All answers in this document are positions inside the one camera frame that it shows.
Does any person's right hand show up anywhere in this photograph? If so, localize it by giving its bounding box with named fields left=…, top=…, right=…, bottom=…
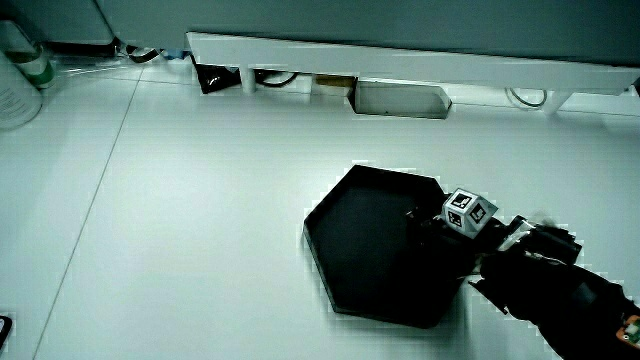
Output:
left=405, top=188, right=584, bottom=279

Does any black hexagonal plate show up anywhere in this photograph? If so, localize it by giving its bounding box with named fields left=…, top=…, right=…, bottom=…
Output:
left=302, top=164, right=477, bottom=330

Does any white angular box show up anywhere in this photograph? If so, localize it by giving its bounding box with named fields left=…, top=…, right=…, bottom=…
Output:
left=352, top=79, right=453, bottom=121

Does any white desk riser shelf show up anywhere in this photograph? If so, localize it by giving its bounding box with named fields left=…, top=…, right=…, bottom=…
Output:
left=185, top=31, right=640, bottom=117

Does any brown flat object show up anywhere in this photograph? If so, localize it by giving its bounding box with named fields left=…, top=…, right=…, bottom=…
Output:
left=313, top=73, right=358, bottom=89

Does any orange sensor tag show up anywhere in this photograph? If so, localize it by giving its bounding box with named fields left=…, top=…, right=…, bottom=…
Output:
left=615, top=313, right=640, bottom=350

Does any black glossy object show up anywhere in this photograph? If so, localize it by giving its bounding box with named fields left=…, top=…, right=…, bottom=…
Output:
left=190, top=53, right=242, bottom=96

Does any small blue object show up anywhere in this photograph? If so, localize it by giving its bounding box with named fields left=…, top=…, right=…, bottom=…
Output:
left=161, top=47, right=192, bottom=62

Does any large white bottle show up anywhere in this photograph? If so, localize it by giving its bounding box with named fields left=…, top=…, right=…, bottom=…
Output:
left=0, top=49, right=44, bottom=132

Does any grey looped cable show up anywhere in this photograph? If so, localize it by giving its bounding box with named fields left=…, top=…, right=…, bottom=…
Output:
left=504, top=87, right=549, bottom=110

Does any black cable with white band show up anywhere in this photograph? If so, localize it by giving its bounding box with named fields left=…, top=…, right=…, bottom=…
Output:
left=123, top=44, right=162, bottom=65

